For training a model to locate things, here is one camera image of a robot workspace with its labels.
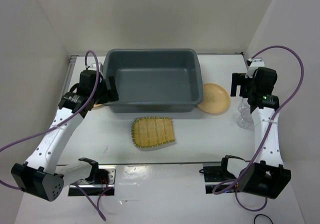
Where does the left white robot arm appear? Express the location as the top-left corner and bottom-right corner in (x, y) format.
(11, 70), (119, 202)

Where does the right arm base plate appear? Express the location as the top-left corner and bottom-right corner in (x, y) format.
(198, 162), (236, 194)

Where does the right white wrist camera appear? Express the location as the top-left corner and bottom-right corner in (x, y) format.
(245, 58), (265, 78)

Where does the tan round plate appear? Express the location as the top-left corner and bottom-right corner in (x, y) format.
(93, 104), (104, 109)
(197, 83), (230, 115)

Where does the clear plastic cup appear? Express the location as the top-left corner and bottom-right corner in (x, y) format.
(237, 98), (255, 131)

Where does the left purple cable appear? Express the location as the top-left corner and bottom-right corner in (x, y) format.
(0, 50), (107, 222)

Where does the grey plastic bin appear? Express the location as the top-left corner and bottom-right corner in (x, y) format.
(103, 48), (203, 113)

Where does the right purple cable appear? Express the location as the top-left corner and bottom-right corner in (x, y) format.
(212, 44), (305, 212)

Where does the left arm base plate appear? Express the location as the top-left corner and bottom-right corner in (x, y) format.
(76, 165), (117, 197)

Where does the woven bamboo tray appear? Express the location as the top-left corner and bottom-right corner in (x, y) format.
(130, 116), (176, 149)

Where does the black cable loop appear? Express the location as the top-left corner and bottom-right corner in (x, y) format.
(254, 214), (275, 224)

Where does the purple cable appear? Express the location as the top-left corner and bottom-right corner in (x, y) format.
(212, 44), (305, 212)
(0, 50), (107, 222)

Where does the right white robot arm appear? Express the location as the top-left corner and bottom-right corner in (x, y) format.
(213, 67), (291, 199)

